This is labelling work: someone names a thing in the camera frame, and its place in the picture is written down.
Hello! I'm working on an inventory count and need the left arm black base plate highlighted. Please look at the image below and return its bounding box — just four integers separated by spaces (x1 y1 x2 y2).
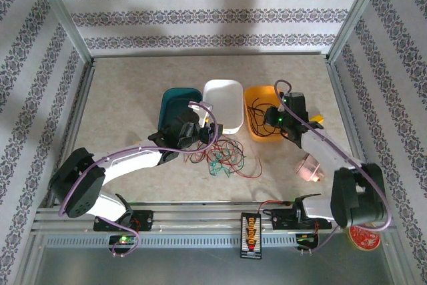
93 210 154 232

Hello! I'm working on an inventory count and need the aluminium frame post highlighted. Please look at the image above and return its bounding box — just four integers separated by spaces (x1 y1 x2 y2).
29 0 95 63
326 0 392 63

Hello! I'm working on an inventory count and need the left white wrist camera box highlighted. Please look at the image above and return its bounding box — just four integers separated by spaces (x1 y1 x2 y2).
188 101 214 127

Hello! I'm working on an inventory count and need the teal plastic bin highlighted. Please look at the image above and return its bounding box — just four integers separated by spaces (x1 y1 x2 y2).
157 87 203 134

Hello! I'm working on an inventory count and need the orange plastic bin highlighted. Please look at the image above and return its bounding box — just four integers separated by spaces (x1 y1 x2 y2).
243 85 288 143

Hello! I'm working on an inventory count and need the right small controller board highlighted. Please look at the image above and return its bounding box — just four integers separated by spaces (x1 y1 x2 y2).
295 233 320 251

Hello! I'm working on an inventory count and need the left small controller board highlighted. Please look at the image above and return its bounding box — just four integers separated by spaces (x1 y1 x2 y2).
108 234 137 249

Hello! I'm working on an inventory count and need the clear pink plastic cup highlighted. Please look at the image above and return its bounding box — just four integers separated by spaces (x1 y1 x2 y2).
295 153 324 184

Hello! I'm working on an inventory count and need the small controller board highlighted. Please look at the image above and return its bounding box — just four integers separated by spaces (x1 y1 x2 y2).
108 234 137 249
295 233 320 251

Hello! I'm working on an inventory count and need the red power wire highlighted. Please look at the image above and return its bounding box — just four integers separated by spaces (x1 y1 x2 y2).
258 200 292 215

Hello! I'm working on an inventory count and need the aluminium frame rail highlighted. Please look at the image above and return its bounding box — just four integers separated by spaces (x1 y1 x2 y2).
31 202 394 236

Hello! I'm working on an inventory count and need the white plastic bin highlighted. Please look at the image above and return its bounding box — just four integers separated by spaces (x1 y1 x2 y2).
202 79 244 134

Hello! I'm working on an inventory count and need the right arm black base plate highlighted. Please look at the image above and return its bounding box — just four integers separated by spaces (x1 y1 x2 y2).
272 208 333 232

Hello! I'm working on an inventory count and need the black power distribution board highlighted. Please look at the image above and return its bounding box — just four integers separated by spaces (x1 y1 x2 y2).
240 212 263 260

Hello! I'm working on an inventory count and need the slotted grey cable duct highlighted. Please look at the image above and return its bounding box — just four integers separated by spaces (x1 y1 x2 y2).
43 234 301 249

